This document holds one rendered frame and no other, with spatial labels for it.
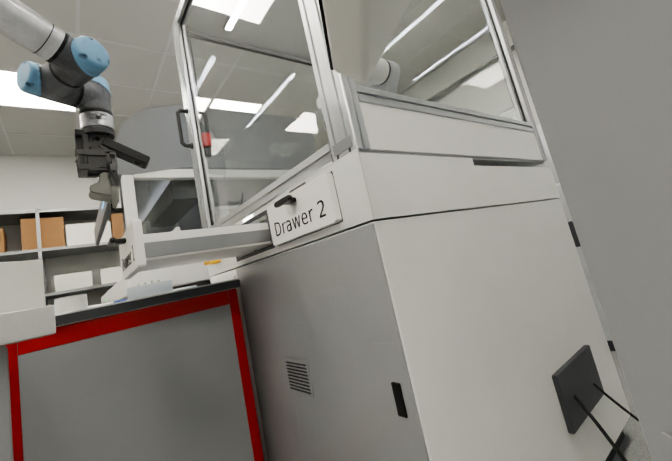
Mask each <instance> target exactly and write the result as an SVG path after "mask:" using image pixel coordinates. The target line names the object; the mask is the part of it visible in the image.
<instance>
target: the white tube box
mask: <svg viewBox="0 0 672 461"><path fill-rule="evenodd" d="M171 291H173V284H172V280H168V281H163V282H158V283H152V284H147V285H142V286H136V287H131V288H127V298H128V300H131V299H136V298H141V297H146V296H151V295H156V294H161V293H166V292H171Z"/></svg>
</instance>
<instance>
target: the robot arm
mask: <svg viewBox="0 0 672 461"><path fill-rule="evenodd" d="M0 34H1V35H3V36H5V37H6V38H8V39H10V40H12V41H13V42H15V43H17V44H18V45H20V46H22V47H23V48H25V49H27V50H28V51H30V52H32V53H34V54H35V55H37V56H39V57H40V58H42V59H44V60H45V61H47V62H46V63H45V64H44V65H41V64H39V63H35V62H31V61H25V62H23V63H22V64H21V65H20V66H19V68H18V71H17V76H16V82H17V86H18V88H19V89H20V90H21V91H22V92H24V93H27V94H30V95H33V96H36V97H38V98H42V99H46V100H49V101H53V102H56V103H60V104H63V105H67V106H71V107H74V108H78V111H79V120H80V130H79V129H75V134H74V136H75V146H76V149H75V156H76V160H75V163H77V164H76V166H77V172H78V178H97V177H99V181H98V182H97V183H95V184H92V185H91V186H90V192H89V198H90V199H92V200H98V201H104V202H109V203H110V209H111V212H114V211H115V209H116V207H117V205H118V203H119V187H118V173H117V169H118V165H117V158H120V159H122V160H124V161H127V162H129V163H131V164H134V165H136V166H138V167H141V168H143V169H145V168H146V167H147V166H148V164H149V161H150V157H149V156H148V155H145V154H143V153H141V152H139V151H136V150H134V149H132V148H130V147H127V146H125V145H123V144H121V143H119V142H116V141H114V138H115V135H114V132H115V128H114V119H113V111H112V103H111V93H110V88H109V84H108V82H107V81H106V79H104V78H103V77H101V76H99V75H100V74H101V73H102V72H103V71H105V69H106V68H107V67H108V66H109V64H110V59H109V55H108V53H107V51H106V49H105V48H104V47H103V46H102V45H101V44H100V43H99V42H98V41H97V40H95V39H93V38H89V37H87V36H80V37H76V38H74V37H72V36H71V35H69V34H67V33H66V32H65V31H63V30H62V29H60V28H59V27H57V26H56V25H54V24H53V23H51V22H50V21H48V20H47V19H45V18H44V17H43V16H41V15H40V14H38V13H37V12H35V11H34V10H32V9H31V8H29V7H28V6H26V5H25V4H23V3H22V2H20V1H19V0H0Z"/></svg>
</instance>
